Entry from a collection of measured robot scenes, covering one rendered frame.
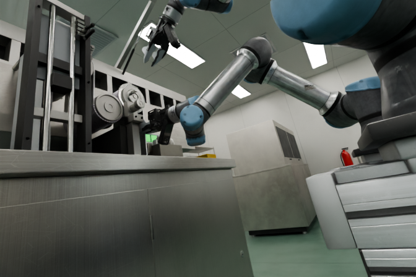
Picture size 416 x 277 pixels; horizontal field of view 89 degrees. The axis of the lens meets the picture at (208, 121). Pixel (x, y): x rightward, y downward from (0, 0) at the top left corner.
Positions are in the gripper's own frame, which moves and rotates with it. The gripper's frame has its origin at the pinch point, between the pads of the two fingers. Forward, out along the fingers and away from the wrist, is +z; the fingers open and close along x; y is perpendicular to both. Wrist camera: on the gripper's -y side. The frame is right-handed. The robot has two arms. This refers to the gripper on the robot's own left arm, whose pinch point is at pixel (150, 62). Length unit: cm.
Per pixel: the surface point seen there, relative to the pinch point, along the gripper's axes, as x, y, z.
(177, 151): -23.6, -20.9, 31.8
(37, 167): 44, -47, 20
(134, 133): 3.3, -16.7, 27.4
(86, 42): 26.9, -1.8, 3.6
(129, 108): 4.0, -7.1, 20.8
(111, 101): 9.4, -1.9, 21.4
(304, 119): -452, 34, -41
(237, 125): -452, 166, 60
